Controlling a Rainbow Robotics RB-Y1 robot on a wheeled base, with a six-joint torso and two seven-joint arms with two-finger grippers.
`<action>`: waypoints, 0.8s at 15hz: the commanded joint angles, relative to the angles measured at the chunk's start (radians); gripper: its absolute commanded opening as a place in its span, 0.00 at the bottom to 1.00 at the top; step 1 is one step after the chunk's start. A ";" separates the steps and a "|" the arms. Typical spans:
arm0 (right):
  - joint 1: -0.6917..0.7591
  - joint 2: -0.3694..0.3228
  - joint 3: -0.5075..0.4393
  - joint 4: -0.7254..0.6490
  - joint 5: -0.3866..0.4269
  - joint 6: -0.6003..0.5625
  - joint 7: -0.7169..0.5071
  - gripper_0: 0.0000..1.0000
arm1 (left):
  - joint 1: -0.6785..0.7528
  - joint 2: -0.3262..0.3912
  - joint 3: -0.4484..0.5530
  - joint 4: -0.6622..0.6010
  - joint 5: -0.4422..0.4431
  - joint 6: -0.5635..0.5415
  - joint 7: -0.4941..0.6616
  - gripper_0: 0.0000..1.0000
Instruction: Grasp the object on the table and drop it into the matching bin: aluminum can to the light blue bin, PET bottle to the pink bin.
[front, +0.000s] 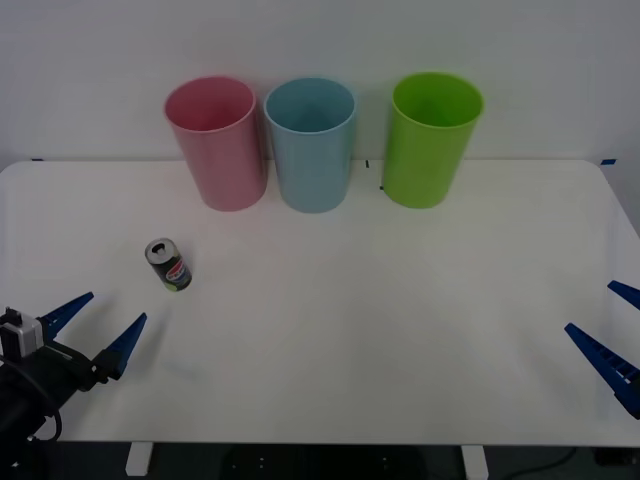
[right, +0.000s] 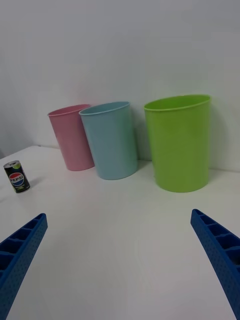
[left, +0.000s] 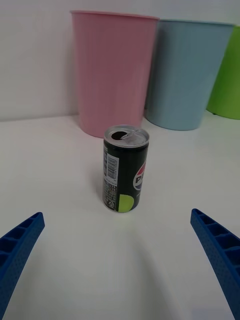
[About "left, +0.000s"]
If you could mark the black drink can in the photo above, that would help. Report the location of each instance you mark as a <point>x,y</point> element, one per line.
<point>125,172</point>

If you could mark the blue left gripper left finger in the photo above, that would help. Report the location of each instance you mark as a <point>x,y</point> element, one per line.
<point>17,247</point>

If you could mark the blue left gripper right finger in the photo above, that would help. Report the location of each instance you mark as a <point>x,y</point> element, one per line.
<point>222,250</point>

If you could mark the green plastic bin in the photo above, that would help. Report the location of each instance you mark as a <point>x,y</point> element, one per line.
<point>228,82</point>

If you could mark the pale blue plastic bin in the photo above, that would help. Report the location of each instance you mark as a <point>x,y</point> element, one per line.
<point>182,80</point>

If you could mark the pink plastic bin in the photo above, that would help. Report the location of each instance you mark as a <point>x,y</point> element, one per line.
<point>112,75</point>

